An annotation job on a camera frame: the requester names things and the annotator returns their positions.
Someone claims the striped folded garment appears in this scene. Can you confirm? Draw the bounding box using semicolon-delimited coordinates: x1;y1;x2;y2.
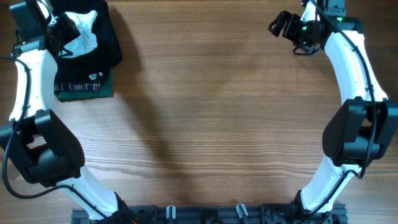
54;82;101;91

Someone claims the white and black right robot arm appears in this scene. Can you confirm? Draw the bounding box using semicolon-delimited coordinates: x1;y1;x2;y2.
268;1;397;223

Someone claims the light blue striped cloth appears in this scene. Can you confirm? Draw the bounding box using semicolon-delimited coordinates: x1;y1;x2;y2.
65;10;98;58

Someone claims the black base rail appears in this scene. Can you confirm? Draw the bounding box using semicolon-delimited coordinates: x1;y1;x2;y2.
70;203;348;224

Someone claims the dark green folded garment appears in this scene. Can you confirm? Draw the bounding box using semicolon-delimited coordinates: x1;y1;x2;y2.
55;68;114;102

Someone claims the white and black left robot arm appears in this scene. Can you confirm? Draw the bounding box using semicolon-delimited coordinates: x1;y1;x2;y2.
1;1;135;223

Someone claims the black knitted garment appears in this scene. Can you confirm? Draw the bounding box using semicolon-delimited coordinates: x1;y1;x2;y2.
52;1;123;84

